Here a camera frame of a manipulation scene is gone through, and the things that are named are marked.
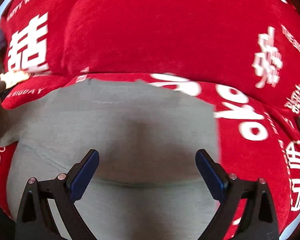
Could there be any grey knit garment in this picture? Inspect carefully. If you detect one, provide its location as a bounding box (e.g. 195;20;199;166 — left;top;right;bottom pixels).
0;80;219;239

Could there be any red bedspread with white print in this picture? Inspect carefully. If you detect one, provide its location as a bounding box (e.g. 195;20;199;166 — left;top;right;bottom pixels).
0;73;300;239

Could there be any cream cloth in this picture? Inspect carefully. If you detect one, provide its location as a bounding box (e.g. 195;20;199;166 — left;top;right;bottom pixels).
0;70;31;89

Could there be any red pillow with white characters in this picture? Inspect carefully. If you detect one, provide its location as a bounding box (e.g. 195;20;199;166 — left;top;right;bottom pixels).
0;0;300;115

